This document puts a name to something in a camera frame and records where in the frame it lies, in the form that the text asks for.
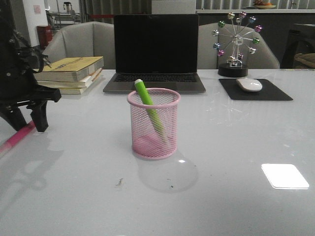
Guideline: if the top yellow book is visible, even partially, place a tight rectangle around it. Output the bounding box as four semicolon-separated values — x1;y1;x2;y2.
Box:
34;56;104;82

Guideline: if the green marker pen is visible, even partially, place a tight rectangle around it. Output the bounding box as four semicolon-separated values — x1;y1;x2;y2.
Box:
134;79;168;144

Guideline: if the fruit bowl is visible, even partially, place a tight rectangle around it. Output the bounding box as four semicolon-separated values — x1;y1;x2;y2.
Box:
253;0;276;9

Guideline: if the pink marker pen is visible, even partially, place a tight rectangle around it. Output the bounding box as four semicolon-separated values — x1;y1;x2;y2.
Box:
0;121;35;155

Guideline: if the left grey armchair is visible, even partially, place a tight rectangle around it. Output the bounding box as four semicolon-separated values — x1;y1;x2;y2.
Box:
43;22;116;69

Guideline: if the right grey armchair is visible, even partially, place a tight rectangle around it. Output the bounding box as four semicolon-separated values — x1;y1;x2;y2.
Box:
197;23;280;69

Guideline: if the ferris wheel desk ornament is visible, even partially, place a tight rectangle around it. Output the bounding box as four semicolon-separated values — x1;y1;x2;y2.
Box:
212;11;263;78

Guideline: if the white computer mouse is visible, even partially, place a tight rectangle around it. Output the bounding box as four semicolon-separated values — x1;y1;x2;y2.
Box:
236;78;262;92

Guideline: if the bottom book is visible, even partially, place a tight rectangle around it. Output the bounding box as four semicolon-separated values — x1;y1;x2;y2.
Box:
59;74;100;94

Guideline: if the black mouse pad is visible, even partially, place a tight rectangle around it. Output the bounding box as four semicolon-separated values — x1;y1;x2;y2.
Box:
219;79;293;101

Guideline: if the pink mesh pen holder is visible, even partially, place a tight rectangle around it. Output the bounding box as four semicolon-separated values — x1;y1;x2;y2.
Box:
127;88;181;160

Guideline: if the middle book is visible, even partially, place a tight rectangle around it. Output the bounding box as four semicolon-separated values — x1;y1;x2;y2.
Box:
37;68;102;89

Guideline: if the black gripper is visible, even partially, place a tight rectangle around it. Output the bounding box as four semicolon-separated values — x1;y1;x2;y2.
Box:
0;17;61;132

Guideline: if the grey laptop computer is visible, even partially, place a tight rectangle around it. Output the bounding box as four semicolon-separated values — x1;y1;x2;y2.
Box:
103;14;206;93

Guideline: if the red bin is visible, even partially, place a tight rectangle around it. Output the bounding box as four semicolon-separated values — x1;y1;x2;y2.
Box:
36;25;52;49

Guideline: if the grey armchair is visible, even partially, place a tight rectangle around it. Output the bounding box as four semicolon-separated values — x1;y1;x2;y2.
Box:
197;23;280;69
43;22;116;69

